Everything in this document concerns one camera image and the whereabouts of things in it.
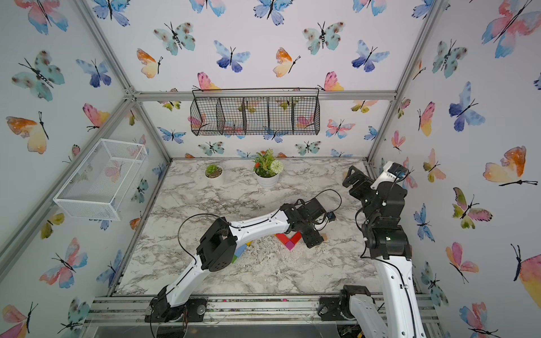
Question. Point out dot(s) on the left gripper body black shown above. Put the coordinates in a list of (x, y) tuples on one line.
[(311, 236)]

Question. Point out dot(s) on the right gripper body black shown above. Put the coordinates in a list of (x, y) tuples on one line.
[(370, 203)]

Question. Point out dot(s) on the red block long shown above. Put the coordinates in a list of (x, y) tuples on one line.
[(283, 239)]

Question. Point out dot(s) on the magenta cube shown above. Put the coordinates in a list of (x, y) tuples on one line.
[(290, 245)]

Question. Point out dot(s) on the light blue block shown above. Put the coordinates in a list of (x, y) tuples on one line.
[(239, 251)]

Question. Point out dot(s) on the red block short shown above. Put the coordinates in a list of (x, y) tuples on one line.
[(295, 238)]

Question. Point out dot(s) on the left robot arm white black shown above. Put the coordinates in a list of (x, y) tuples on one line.
[(219, 243)]

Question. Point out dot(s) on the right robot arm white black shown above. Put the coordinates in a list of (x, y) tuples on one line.
[(388, 247)]

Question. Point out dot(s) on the flowering potted plant white pot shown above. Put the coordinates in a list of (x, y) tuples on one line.
[(267, 168)]

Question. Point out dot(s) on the small green potted plant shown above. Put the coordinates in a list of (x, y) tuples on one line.
[(215, 175)]

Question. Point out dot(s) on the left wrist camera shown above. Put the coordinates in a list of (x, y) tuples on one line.
[(330, 217)]

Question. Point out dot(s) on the black wire wall basket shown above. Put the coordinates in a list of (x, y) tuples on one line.
[(256, 112)]

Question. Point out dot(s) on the white mesh wall basket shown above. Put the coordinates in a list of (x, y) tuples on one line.
[(105, 176)]

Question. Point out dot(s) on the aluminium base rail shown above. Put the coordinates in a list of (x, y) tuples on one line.
[(224, 310)]

